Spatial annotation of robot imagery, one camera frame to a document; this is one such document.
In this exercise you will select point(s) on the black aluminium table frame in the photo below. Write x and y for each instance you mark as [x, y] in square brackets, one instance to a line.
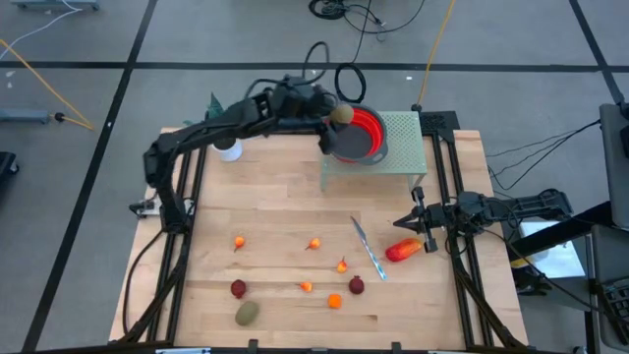
[457, 275]

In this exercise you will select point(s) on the white plant pot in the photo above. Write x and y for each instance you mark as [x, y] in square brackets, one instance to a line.
[230, 152]

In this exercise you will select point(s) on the red collapsible bowl grey rim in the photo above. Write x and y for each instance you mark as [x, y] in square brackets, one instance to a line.
[356, 142]

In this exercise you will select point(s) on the olive-brown toy kiwi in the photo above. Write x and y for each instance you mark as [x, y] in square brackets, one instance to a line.
[246, 313]
[342, 113]

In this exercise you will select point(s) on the red-orange toy mango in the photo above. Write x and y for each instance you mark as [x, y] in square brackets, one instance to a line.
[403, 250]

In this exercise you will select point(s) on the grey laptop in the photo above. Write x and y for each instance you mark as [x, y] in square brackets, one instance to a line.
[607, 255]

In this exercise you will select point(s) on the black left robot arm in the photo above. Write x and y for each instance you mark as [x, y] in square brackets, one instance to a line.
[236, 118]

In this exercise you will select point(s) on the white box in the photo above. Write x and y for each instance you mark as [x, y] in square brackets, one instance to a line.
[555, 260]

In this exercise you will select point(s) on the black floor object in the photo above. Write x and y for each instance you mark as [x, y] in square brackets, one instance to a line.
[7, 162]

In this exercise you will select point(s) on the dark red toy fruit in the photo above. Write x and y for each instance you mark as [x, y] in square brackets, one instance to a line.
[238, 289]
[357, 285]

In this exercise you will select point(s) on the green snake plant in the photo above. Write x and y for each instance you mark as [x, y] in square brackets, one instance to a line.
[214, 107]

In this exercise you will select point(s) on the toy orange fruit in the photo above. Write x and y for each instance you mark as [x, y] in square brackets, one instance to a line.
[334, 301]

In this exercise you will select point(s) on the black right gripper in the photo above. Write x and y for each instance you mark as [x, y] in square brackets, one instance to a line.
[440, 218]

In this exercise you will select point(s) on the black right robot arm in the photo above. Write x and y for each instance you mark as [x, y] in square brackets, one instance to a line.
[521, 206]

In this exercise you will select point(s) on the green perforated metal shelf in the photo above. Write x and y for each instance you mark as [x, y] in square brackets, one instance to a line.
[408, 147]

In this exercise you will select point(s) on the grey control box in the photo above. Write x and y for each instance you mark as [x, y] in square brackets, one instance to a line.
[145, 207]

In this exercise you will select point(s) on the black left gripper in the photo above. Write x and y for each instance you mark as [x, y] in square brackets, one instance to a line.
[302, 113]

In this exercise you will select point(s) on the grey floor bar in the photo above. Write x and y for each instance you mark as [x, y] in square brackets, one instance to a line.
[24, 116]

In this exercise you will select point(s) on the grey furniture base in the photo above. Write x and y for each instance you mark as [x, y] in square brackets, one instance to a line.
[54, 4]

